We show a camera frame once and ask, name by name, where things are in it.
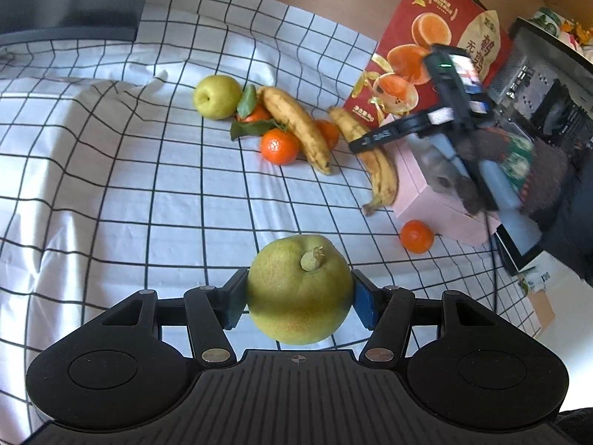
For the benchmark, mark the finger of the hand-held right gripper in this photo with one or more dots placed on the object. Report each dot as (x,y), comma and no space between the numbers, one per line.
(375,140)

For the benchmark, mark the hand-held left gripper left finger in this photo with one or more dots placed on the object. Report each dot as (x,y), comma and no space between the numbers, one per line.
(237,299)

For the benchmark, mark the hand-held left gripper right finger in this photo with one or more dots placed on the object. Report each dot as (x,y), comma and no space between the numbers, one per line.
(366,299)

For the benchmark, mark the ripe yellow banana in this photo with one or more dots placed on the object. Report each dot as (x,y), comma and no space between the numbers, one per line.
(296,125)
(384,181)

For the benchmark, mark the orange tangerine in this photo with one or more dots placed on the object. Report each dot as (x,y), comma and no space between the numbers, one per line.
(417,236)
(329,133)
(279,147)

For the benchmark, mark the green pear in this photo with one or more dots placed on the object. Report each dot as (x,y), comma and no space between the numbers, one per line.
(215,97)
(296,296)

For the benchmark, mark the pink cardboard box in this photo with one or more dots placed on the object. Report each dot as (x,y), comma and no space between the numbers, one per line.
(431,213)

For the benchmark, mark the tangerine with leaves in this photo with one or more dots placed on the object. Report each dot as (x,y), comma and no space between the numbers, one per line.
(255,113)

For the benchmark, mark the person's right forearm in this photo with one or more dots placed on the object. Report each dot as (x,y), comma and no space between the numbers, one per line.
(542,176)

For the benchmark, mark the person's right hand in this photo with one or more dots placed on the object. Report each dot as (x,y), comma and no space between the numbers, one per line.
(440,171)

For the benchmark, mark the red snack bag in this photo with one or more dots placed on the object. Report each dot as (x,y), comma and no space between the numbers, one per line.
(417,9)

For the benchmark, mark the glass sided computer case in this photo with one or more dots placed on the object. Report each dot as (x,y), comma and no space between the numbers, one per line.
(556,97)

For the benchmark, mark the green patterned cup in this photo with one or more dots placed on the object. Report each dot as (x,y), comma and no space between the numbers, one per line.
(545,17)

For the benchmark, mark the yellow flower plant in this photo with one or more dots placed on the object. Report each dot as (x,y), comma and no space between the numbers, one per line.
(577,35)

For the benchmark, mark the brown cardboard box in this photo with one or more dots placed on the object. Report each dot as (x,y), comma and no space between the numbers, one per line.
(539,310)

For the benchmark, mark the white checked tablecloth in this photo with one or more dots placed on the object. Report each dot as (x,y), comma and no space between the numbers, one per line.
(116,171)

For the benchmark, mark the dark monitor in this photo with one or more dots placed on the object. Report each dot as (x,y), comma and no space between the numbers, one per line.
(69,0)

